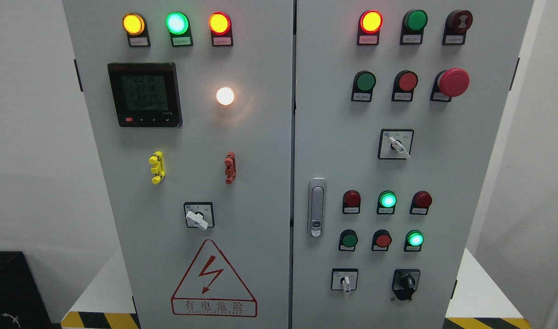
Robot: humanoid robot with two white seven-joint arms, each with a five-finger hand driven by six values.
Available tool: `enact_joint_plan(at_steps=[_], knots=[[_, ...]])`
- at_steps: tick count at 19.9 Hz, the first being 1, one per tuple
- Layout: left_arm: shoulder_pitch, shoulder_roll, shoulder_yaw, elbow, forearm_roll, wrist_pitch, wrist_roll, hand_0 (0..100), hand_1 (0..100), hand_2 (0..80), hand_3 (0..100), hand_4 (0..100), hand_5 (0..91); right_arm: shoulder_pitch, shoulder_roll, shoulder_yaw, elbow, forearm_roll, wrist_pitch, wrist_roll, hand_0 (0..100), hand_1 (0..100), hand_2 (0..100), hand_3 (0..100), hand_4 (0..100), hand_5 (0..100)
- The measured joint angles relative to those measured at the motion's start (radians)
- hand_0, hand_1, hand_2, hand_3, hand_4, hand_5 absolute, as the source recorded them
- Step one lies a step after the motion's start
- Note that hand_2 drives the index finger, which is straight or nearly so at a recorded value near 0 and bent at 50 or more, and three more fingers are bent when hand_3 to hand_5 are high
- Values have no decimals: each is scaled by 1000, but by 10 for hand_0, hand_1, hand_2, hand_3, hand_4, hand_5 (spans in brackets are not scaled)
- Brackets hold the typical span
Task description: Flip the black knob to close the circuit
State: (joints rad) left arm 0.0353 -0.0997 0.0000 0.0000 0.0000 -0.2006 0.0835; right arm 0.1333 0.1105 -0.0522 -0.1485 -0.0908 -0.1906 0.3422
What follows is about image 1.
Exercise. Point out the black rotary knob switch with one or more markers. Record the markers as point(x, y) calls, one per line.
point(405, 283)

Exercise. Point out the red terminal connector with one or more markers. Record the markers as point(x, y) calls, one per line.
point(230, 171)

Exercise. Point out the dark red indicator left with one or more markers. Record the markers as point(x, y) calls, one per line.
point(351, 202)

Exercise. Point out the dark red indicator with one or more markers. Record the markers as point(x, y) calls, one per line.
point(351, 202)
point(421, 202)

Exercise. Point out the white glowing indicator light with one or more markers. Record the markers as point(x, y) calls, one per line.
point(225, 96)

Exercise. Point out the green push button lower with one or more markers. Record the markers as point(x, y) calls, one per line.
point(348, 240)

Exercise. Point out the green push button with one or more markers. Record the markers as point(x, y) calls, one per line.
point(413, 25)
point(348, 240)

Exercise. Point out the grey left cabinet door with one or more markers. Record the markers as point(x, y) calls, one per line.
point(252, 215)

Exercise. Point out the grey cabinet door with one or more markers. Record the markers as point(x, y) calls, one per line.
point(337, 139)
point(252, 215)

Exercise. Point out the green lit indicator middle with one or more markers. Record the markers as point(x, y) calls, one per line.
point(386, 202)

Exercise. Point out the green lit indicator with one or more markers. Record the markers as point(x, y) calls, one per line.
point(386, 202)
point(413, 241)

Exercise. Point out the green push button second row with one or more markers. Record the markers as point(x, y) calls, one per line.
point(362, 86)

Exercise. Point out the yellow terminal connector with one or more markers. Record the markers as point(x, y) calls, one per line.
point(157, 167)

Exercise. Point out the red push button lower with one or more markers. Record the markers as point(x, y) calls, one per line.
point(381, 240)

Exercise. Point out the grey right cabinet door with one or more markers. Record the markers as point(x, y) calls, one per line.
point(337, 139)

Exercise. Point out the red electrical warning sticker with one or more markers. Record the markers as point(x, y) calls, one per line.
point(212, 287)

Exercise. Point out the dark red indicator right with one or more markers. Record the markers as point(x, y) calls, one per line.
point(421, 202)

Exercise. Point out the black digital power meter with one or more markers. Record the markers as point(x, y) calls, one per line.
point(146, 94)

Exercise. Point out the red push button second row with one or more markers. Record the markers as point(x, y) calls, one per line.
point(404, 85)

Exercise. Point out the red-orange indicator light left door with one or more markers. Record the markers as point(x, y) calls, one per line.
point(221, 29)

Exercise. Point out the green lit indicator lower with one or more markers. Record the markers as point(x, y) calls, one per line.
point(413, 241)

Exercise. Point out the red lit indicator right door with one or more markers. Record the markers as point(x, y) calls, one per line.
point(369, 25)

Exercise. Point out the green indicator light top left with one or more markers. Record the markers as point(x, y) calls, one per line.
point(180, 29)

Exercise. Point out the red emergency stop button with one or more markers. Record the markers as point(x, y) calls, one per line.
point(450, 83)

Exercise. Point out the green push button top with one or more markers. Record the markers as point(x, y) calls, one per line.
point(413, 25)

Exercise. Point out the yellow indicator light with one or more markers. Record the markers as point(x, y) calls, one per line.
point(136, 29)

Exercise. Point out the dark red buzzer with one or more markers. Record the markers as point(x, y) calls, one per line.
point(457, 24)

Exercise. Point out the white platform with hazard stripes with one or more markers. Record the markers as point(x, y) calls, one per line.
point(477, 302)

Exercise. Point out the black box lower left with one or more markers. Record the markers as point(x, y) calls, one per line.
point(21, 306)

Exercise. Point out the silver door handle lock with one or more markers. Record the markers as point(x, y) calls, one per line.
point(316, 206)

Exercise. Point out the white selector switch left door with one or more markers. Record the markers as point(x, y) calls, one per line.
point(199, 215)

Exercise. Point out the white selector switch upper right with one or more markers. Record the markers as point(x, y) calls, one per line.
point(395, 144)

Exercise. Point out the white selector switch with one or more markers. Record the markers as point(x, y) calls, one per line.
point(395, 144)
point(344, 279)

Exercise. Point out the white selector switch lower right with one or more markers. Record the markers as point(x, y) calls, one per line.
point(344, 279)

